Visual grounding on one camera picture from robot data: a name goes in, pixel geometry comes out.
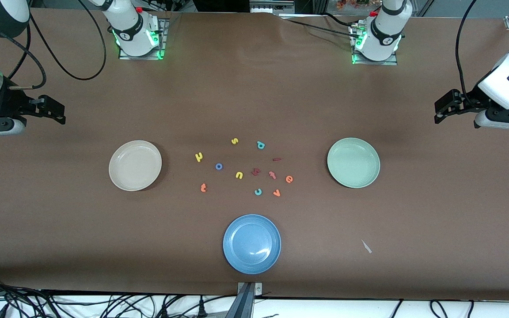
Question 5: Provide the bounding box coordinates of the beige brown plate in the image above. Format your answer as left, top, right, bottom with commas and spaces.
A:
108, 140, 163, 192

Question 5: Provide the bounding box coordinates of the pale green plate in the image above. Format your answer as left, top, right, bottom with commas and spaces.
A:
327, 137, 381, 189

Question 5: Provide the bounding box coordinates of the brown table cover sheet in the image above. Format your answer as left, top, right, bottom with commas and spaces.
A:
0, 8, 509, 302

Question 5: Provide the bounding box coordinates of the orange patterned object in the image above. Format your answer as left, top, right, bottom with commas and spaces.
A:
336, 0, 370, 10

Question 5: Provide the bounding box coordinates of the grey power strip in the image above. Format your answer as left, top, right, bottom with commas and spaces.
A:
250, 0, 295, 13

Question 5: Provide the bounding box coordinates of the blue plate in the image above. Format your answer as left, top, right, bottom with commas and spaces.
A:
223, 214, 282, 275

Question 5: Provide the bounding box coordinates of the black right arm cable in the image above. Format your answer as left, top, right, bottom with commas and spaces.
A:
0, 0, 107, 91

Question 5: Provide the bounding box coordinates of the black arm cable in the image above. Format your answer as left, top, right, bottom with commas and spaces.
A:
0, 0, 107, 91
455, 0, 479, 106

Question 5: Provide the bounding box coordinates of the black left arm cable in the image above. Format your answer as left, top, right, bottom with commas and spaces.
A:
455, 0, 479, 106

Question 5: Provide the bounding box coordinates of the black base cable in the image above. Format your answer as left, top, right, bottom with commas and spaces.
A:
279, 12, 361, 40

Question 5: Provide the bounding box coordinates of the grey metal camera bracket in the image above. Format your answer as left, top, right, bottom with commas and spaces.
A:
226, 282, 264, 318

